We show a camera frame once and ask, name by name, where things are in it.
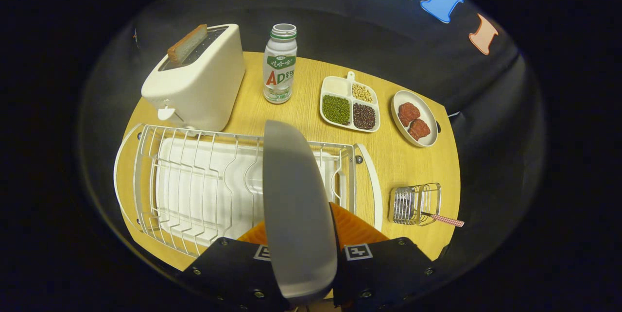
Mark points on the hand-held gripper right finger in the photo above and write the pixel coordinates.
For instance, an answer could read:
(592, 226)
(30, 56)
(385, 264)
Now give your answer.
(384, 273)

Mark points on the toast slice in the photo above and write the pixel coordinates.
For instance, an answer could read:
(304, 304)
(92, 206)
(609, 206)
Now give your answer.
(187, 44)

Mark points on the beige round plate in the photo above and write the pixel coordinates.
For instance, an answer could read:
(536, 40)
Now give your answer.
(299, 215)

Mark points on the pile of yellow soybeans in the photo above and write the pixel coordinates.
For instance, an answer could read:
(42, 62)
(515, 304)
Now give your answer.
(362, 93)

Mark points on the white drink bottle green label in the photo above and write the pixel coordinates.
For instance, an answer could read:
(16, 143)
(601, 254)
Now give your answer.
(279, 74)

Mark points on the pile of dark red beans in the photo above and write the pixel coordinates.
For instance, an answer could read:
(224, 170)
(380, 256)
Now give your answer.
(364, 116)

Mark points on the beige oval meat dish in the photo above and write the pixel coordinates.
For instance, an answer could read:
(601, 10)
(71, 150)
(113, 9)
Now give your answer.
(428, 112)

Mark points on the black backdrop cloth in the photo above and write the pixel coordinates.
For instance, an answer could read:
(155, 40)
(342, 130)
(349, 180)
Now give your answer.
(340, 25)

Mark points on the white divided dish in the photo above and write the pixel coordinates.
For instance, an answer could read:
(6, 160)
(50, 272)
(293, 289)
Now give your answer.
(351, 101)

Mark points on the white toaster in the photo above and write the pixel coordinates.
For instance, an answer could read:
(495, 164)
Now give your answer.
(204, 88)

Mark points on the red meat piece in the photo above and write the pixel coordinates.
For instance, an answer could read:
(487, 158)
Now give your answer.
(420, 130)
(408, 113)

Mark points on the pile of green beans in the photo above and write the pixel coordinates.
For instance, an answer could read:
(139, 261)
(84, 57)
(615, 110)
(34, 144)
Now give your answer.
(336, 110)

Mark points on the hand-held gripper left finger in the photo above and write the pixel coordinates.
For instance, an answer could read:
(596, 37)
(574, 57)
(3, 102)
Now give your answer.
(228, 268)

